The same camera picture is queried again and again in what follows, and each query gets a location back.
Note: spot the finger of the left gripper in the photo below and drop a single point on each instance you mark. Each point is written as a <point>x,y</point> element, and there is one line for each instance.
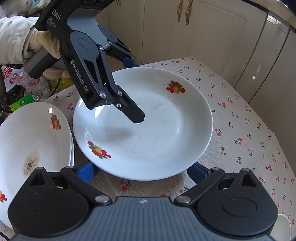
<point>129,108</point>
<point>123,56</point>

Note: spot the white deep plate back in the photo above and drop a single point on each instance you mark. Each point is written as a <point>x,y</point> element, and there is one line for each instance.
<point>176,130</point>

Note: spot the white sleeve left forearm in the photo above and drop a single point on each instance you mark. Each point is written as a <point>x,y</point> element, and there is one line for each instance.
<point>16,32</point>

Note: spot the white kitchen cabinets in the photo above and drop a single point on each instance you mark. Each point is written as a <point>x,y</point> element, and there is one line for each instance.
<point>247,43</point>

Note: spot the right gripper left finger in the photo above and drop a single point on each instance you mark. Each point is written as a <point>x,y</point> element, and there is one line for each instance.
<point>78,179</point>

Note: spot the yellow plastic bag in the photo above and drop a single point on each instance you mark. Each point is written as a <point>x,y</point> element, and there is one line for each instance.
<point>65,83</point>

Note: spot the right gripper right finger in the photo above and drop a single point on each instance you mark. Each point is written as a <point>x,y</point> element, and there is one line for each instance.
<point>206,180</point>

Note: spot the cherry print tablecloth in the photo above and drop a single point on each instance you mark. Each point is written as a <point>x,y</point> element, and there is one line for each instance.
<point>240,139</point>

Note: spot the white bowl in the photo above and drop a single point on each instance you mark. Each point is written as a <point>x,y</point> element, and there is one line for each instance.
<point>282,230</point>

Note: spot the left gloved hand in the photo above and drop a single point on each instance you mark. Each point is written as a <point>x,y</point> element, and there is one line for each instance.
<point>45,39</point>

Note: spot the white plate with stain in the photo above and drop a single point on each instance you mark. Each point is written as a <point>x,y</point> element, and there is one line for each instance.
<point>35,135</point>

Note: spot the green snack bag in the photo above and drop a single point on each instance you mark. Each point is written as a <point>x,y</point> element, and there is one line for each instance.
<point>27,99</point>

